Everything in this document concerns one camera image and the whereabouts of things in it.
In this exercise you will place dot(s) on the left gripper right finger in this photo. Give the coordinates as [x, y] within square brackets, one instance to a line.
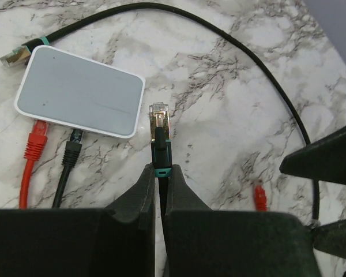
[205, 242]

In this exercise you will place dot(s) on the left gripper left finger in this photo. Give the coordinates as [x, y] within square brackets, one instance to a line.
[117, 240]

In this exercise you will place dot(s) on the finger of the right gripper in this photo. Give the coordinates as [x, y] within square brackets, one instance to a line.
[331, 238]
[324, 160]

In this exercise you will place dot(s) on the white grey device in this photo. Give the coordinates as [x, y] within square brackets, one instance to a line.
[69, 90]

